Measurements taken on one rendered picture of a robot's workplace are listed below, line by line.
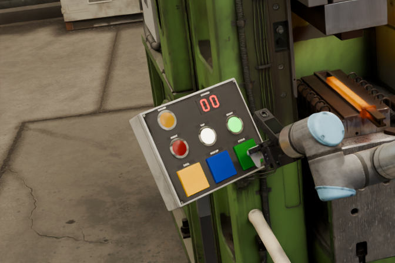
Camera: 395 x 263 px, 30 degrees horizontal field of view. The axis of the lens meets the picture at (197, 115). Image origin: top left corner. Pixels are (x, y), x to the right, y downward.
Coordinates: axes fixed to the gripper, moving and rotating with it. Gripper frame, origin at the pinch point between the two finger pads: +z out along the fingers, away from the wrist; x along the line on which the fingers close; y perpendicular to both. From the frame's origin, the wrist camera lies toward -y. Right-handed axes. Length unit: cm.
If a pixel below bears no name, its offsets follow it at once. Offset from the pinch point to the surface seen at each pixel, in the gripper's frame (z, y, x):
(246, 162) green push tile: 1.3, 2.9, -2.0
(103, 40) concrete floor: 457, -145, 202
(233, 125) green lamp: 1.6, -8.6, -0.8
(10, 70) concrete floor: 455, -144, 103
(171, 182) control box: 2.0, -0.8, -26.4
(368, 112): -4.7, 4.5, 43.5
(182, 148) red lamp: 1.6, -8.2, -19.3
